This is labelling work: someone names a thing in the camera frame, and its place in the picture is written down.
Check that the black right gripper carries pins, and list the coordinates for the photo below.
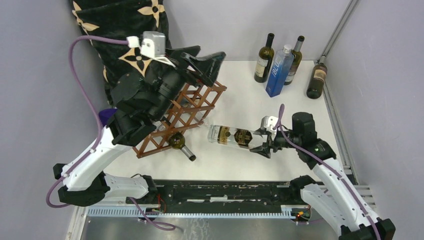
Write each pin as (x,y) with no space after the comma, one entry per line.
(259,149)

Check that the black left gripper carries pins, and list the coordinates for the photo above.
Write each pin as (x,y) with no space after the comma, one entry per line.
(207,67)

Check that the clear liquor bottle black cap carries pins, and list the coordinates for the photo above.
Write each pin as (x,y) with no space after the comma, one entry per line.
(235,137)

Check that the brown wooden wine rack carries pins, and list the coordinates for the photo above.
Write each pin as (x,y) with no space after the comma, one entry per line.
(188,111)

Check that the green wine bottle black cap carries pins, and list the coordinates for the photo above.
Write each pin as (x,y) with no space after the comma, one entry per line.
(264,60)

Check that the blue square vodka bottle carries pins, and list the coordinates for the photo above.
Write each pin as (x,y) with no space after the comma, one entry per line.
(279,70)

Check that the tall clear glass bottle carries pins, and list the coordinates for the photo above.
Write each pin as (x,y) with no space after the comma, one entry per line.
(199,119)

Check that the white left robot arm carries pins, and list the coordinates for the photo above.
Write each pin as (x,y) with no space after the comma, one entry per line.
(84,181)

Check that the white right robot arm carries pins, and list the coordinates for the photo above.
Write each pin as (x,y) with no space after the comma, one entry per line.
(340,204)

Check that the green wine bottle grey cap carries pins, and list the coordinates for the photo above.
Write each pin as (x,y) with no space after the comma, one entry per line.
(297,58)

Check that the black floral plush blanket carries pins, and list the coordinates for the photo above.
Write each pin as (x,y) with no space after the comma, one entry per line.
(119,19)

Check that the purple cloth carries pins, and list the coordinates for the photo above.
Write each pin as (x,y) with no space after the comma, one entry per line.
(105,114)

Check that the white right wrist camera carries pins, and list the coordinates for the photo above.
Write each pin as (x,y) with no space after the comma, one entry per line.
(270,123)

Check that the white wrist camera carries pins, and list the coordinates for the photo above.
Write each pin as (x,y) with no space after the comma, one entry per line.
(153,46)
(270,123)

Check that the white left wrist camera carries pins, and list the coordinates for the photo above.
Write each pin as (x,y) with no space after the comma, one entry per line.
(153,46)

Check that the grey slotted cable duct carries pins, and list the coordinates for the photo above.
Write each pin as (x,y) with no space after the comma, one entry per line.
(134,212)

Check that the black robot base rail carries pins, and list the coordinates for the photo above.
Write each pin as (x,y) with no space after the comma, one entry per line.
(223,196)

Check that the grey aluminium wall rail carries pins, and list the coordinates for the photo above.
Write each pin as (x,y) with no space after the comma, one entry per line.
(349,10)

